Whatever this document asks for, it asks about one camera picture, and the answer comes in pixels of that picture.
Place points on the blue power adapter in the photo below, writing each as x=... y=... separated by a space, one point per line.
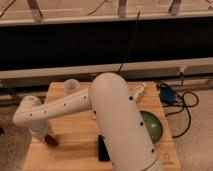
x=167 y=95

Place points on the white plastic bottle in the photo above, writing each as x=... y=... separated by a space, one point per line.
x=138 y=91

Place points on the green bowl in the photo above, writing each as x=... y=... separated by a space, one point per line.
x=153 y=125

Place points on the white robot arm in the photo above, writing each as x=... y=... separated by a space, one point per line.
x=122 y=127

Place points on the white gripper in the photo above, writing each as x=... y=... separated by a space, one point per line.
x=40 y=129

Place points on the black smartphone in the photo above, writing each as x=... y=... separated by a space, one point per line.
x=102 y=151

